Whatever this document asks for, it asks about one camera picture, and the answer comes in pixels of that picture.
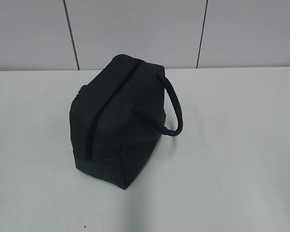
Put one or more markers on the dark blue fabric lunch bag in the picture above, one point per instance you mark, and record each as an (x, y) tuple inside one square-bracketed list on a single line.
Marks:
[(117, 119)]

